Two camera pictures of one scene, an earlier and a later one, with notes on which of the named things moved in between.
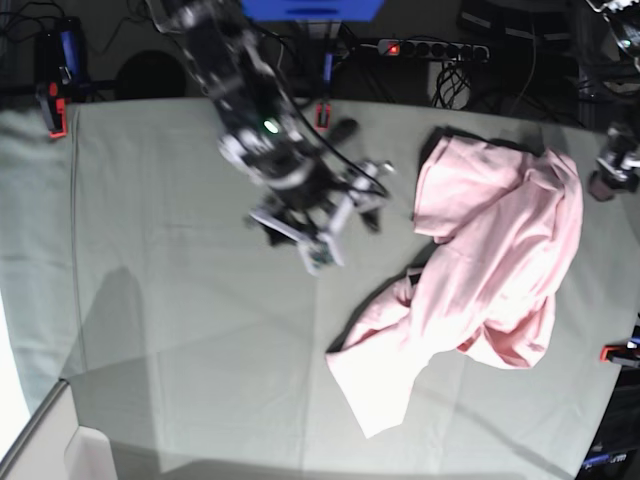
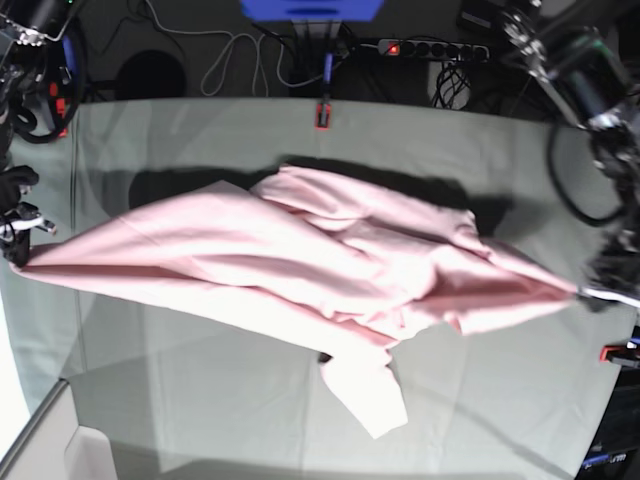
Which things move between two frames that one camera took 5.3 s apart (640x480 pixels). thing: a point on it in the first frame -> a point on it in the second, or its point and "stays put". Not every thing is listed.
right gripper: [619, 164] -> [614, 273]
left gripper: [313, 192] -> [21, 220]
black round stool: [150, 74] stays put
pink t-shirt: [505, 226] -> [313, 265]
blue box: [313, 10] stays put
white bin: [54, 446] stays put
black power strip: [434, 49] stays put
